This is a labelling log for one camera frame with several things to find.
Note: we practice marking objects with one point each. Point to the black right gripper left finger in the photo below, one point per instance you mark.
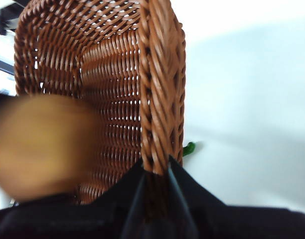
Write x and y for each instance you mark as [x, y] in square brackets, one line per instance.
[67, 219]

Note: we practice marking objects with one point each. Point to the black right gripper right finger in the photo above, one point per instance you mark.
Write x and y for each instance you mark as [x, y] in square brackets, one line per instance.
[242, 224]

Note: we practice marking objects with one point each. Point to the orange-yellow corn cob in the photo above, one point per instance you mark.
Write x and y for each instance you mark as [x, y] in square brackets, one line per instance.
[43, 144]

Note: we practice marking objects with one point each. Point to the green cucumber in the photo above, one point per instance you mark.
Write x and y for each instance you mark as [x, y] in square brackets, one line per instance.
[190, 149]

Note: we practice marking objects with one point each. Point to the brown wicker basket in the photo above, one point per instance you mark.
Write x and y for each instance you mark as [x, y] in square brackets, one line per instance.
[117, 74]

